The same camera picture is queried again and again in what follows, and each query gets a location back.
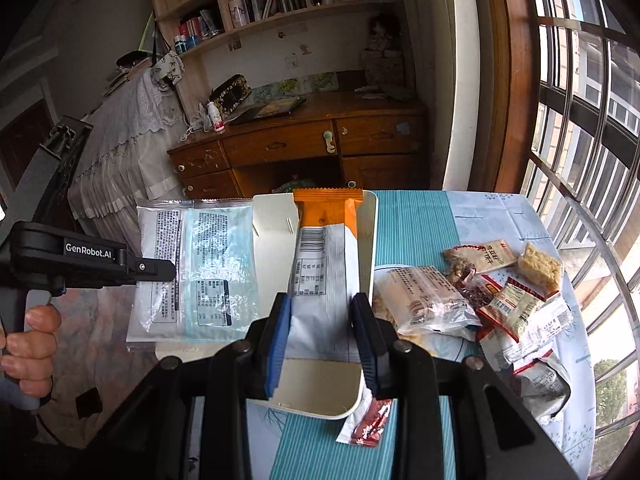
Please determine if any clear bag of biscuits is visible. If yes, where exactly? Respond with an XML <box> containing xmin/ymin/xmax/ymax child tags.
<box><xmin>373</xmin><ymin>266</ymin><xmax>482</xmax><ymax>341</ymax></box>

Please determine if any clear bag with label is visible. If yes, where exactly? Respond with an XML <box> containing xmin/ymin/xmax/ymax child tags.
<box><xmin>127</xmin><ymin>200</ymin><xmax>258</xmax><ymax>347</ymax></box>

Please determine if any orange and white snack pack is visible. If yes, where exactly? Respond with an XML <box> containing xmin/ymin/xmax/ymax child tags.
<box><xmin>286</xmin><ymin>188</ymin><xmax>362</xmax><ymax>363</ymax></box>

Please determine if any small red sauce packet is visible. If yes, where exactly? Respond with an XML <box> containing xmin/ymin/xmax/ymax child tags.
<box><xmin>335</xmin><ymin>388</ymin><xmax>393</xmax><ymax>448</ymax></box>

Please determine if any red-lid dried fruit packet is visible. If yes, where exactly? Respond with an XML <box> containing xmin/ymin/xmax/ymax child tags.
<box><xmin>458</xmin><ymin>274</ymin><xmax>502</xmax><ymax>310</ymax></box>

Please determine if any small brown-white snack packet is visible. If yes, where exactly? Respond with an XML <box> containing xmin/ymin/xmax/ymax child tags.
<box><xmin>478</xmin><ymin>278</ymin><xmax>544</xmax><ymax>342</ymax></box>

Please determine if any white crinkled snack bag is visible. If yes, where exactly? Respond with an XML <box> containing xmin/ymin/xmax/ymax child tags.
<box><xmin>513</xmin><ymin>350</ymin><xmax>572</xmax><ymax>425</ymax></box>

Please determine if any yellow rice cracker block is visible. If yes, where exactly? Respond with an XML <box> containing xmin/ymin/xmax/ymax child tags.
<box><xmin>516</xmin><ymin>242</ymin><xmax>564</xmax><ymax>296</ymax></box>

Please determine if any red and white snack bag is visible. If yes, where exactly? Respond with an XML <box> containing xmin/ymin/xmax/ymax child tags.
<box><xmin>480</xmin><ymin>296</ymin><xmax>573</xmax><ymax>370</ymax></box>

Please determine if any person's left hand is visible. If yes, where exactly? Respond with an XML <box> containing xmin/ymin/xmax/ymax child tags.
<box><xmin>1</xmin><ymin>304</ymin><xmax>62</xmax><ymax>399</ymax></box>

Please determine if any mixed nuts clear packet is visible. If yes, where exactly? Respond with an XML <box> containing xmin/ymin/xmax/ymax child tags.
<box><xmin>447</xmin><ymin>257</ymin><xmax>476</xmax><ymax>288</ymax></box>

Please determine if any teal leaf-print tablecloth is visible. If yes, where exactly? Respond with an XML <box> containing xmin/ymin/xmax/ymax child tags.
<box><xmin>247</xmin><ymin>190</ymin><xmax>594</xmax><ymax>479</ymax></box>

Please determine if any white lace-covered furniture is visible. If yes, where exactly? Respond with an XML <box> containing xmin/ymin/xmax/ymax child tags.
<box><xmin>67</xmin><ymin>68</ymin><xmax>186</xmax><ymax>252</ymax></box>

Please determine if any beige soda cracker pack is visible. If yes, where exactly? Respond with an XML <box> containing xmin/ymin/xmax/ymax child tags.
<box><xmin>442</xmin><ymin>240</ymin><xmax>518</xmax><ymax>273</ymax></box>

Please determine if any wooden desk with drawers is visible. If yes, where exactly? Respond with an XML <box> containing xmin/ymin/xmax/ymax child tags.
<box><xmin>168</xmin><ymin>92</ymin><xmax>432</xmax><ymax>198</ymax></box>

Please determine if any white red-cap bottle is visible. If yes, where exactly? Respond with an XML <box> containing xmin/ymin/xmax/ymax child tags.
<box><xmin>206</xmin><ymin>101</ymin><xmax>226</xmax><ymax>132</ymax></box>

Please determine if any floral fabric pouch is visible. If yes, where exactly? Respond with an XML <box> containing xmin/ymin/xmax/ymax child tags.
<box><xmin>151</xmin><ymin>50</ymin><xmax>184</xmax><ymax>91</ymax></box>

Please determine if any book on desk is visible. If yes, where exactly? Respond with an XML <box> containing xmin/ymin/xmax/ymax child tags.
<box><xmin>227</xmin><ymin>96</ymin><xmax>307</xmax><ymax>125</ymax></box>

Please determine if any black gold embroidered case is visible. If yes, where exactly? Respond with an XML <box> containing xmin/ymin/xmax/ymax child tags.
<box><xmin>209</xmin><ymin>74</ymin><xmax>252</xmax><ymax>117</ymax></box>

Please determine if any wooden bookshelf with books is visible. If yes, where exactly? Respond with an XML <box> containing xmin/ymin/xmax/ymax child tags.
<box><xmin>152</xmin><ymin>0</ymin><xmax>413</xmax><ymax>115</ymax></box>

